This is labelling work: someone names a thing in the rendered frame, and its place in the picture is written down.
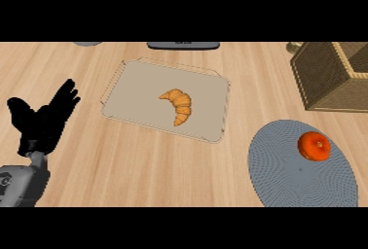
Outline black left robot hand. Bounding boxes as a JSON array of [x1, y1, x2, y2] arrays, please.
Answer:
[[6, 78, 81, 159]]

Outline grey round woven placemat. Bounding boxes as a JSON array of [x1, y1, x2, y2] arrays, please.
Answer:
[[247, 119, 359, 208]]

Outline orange round squash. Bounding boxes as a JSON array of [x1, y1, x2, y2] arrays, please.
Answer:
[[296, 130, 334, 162]]

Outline brown wicker basket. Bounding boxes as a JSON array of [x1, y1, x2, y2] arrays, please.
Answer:
[[290, 42, 368, 114]]

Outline grey rounded object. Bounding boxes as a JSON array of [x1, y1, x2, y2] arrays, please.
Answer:
[[72, 42, 104, 48]]

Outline beige square tray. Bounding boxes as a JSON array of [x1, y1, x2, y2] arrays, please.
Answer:
[[99, 56, 234, 145]]

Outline golden brown croissant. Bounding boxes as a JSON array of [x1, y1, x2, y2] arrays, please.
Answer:
[[158, 88, 194, 127]]

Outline pale metallic round object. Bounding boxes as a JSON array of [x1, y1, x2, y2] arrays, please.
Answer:
[[285, 42, 305, 55]]

